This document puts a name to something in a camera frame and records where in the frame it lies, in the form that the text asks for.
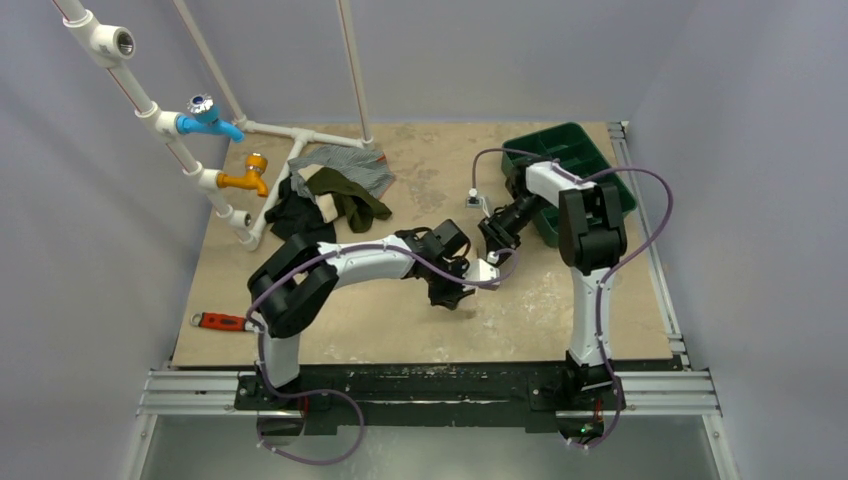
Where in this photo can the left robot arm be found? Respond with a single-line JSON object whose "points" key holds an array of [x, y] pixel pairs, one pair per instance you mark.
{"points": [[291, 287]]}

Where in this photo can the white PVC pipe frame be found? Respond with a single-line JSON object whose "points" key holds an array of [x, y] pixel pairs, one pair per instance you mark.
{"points": [[240, 202]]}

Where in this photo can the beige underwear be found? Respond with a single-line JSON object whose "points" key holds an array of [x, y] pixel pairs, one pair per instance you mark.
{"points": [[468, 308]]}

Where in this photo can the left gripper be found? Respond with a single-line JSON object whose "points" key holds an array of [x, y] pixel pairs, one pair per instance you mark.
{"points": [[450, 298]]}

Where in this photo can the green compartment tray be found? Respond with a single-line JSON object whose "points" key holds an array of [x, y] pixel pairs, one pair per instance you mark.
{"points": [[578, 154]]}

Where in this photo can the adjustable wrench red handle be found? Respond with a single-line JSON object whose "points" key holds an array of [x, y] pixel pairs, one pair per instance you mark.
{"points": [[221, 322]]}

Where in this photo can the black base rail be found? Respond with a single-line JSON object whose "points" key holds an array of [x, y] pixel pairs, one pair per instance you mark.
{"points": [[536, 396]]}

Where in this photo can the black underwear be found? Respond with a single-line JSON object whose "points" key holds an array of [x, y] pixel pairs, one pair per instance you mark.
{"points": [[294, 215]]}

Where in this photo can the blue tap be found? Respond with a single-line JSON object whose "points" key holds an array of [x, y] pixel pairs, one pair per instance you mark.
{"points": [[204, 118]]}

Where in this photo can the striped grey underwear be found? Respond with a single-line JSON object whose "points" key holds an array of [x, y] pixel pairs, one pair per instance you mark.
{"points": [[367, 168]]}

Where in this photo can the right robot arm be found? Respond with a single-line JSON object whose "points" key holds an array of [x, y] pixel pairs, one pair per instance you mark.
{"points": [[591, 242]]}

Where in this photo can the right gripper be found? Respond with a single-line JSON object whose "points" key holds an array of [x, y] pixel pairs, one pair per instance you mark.
{"points": [[496, 232]]}

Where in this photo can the dark green underwear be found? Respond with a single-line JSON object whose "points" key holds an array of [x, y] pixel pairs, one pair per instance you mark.
{"points": [[336, 196]]}

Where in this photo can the orange tap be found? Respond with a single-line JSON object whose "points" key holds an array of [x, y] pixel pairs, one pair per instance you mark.
{"points": [[255, 165]]}

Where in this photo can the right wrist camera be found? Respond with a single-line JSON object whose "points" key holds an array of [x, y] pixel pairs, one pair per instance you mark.
{"points": [[476, 200]]}

